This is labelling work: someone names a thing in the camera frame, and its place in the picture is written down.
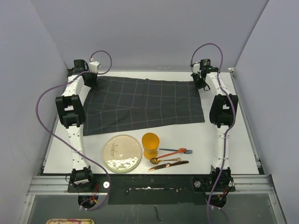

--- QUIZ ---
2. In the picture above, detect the dark grey checked cloth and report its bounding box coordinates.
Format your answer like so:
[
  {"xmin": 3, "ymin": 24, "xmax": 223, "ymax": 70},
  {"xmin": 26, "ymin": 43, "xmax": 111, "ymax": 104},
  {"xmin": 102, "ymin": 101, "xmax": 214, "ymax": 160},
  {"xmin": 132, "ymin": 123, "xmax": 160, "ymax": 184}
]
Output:
[{"xmin": 83, "ymin": 76, "xmax": 205, "ymax": 136}]

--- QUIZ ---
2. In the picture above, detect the orange plastic cup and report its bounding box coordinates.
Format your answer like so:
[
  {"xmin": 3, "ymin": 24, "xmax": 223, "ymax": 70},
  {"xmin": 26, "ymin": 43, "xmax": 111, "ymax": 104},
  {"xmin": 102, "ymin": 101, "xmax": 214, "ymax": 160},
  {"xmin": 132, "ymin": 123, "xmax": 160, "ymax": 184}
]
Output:
[{"xmin": 142, "ymin": 133, "xmax": 160, "ymax": 160}]

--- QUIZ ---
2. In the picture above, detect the beige plate with plant motif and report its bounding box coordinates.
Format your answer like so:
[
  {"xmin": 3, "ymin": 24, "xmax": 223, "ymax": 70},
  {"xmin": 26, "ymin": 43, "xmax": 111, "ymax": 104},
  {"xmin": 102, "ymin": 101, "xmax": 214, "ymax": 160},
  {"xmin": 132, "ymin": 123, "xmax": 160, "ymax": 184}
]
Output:
[{"xmin": 102, "ymin": 134, "xmax": 142, "ymax": 173}]

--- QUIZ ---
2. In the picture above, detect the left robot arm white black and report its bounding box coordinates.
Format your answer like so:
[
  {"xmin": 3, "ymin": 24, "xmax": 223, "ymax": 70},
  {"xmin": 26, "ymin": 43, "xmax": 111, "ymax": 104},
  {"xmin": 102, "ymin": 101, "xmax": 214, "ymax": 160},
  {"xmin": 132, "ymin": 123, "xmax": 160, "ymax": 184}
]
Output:
[{"xmin": 55, "ymin": 59, "xmax": 95, "ymax": 192}]

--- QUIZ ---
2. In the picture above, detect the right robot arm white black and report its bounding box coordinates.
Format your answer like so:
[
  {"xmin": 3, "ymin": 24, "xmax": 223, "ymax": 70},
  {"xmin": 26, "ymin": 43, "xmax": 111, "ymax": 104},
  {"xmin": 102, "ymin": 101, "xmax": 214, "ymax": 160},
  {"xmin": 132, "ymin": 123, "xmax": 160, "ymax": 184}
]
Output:
[{"xmin": 191, "ymin": 59, "xmax": 238, "ymax": 191}]

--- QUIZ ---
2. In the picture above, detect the blue plastic fork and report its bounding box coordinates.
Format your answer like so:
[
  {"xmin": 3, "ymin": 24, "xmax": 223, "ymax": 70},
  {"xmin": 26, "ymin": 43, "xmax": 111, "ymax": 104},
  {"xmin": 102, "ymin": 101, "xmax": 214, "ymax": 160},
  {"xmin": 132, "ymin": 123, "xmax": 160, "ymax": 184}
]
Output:
[{"xmin": 159, "ymin": 148, "xmax": 193, "ymax": 154}]

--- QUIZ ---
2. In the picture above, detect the orange plastic fork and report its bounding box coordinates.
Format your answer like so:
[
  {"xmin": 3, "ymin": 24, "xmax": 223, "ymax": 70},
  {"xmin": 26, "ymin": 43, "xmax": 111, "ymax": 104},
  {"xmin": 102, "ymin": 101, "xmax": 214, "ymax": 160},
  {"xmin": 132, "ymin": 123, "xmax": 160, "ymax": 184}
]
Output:
[{"xmin": 158, "ymin": 148, "xmax": 187, "ymax": 159}]

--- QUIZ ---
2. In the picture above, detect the copper metal knife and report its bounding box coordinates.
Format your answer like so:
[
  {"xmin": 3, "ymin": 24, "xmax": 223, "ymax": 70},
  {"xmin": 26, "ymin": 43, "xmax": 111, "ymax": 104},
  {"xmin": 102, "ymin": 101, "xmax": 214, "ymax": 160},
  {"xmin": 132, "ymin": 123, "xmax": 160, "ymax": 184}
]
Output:
[{"xmin": 148, "ymin": 161, "xmax": 189, "ymax": 172}]

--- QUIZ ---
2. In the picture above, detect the gold metal spoon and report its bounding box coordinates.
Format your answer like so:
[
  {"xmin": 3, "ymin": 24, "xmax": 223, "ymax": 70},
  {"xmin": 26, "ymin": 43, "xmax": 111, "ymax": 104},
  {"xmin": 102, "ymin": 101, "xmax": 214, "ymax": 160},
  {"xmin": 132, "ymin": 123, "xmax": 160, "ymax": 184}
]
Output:
[{"xmin": 149, "ymin": 158, "xmax": 181, "ymax": 164}]

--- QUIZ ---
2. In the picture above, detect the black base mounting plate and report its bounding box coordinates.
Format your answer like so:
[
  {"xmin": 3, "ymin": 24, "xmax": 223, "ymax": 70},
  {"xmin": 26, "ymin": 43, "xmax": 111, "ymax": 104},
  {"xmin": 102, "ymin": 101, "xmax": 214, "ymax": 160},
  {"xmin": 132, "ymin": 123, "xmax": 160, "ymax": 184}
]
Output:
[{"xmin": 65, "ymin": 174, "xmax": 235, "ymax": 208}]

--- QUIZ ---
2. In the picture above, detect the floral tray edge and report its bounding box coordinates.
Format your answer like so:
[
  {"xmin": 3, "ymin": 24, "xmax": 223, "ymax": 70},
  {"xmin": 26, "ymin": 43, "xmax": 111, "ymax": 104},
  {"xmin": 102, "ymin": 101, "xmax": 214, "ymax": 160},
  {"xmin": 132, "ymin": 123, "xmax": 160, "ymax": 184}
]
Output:
[{"xmin": 46, "ymin": 218, "xmax": 95, "ymax": 224}]

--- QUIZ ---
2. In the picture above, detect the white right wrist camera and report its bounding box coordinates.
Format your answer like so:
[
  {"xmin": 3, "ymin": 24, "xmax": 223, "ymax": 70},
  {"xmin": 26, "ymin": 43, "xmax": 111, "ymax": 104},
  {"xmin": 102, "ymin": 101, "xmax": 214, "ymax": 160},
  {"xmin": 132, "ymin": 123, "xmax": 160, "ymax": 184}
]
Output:
[{"xmin": 190, "ymin": 62, "xmax": 201, "ymax": 75}]

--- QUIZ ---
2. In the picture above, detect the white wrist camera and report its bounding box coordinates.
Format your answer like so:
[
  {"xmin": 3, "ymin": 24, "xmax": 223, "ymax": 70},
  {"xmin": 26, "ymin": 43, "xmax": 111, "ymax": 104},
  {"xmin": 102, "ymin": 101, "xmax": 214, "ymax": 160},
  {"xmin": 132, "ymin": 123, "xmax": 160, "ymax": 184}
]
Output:
[
  {"xmin": 190, "ymin": 62, "xmax": 201, "ymax": 75},
  {"xmin": 88, "ymin": 61, "xmax": 101, "ymax": 73}
]

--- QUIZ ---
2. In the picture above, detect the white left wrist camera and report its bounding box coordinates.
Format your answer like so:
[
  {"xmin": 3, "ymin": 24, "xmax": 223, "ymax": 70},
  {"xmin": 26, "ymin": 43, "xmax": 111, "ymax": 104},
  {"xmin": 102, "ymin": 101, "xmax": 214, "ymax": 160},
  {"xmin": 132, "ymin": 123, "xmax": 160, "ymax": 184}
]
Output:
[{"xmin": 88, "ymin": 61, "xmax": 101, "ymax": 73}]

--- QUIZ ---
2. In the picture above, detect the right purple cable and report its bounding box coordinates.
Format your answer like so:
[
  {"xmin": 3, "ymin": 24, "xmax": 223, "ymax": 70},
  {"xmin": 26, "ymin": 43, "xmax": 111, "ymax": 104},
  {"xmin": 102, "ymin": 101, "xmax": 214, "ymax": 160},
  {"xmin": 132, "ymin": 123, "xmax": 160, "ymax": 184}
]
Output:
[{"xmin": 190, "ymin": 43, "xmax": 235, "ymax": 224}]

